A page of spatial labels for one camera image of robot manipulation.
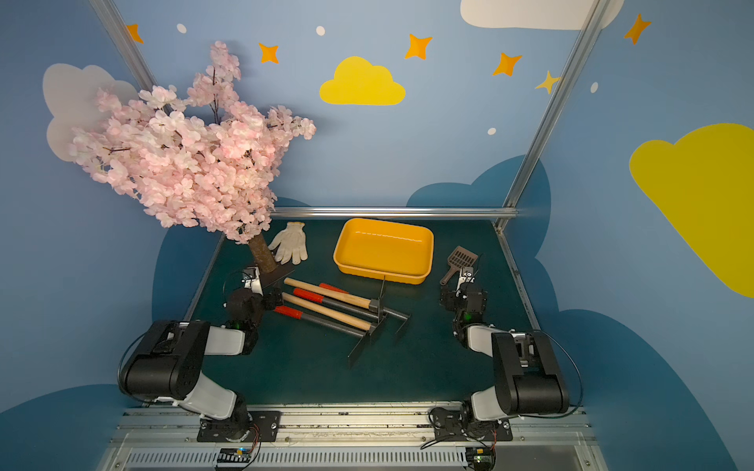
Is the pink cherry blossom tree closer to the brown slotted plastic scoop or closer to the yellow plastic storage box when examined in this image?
the yellow plastic storage box

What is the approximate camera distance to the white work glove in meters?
1.12

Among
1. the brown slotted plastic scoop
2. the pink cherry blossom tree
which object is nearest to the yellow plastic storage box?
the brown slotted plastic scoop

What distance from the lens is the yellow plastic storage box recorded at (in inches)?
40.8
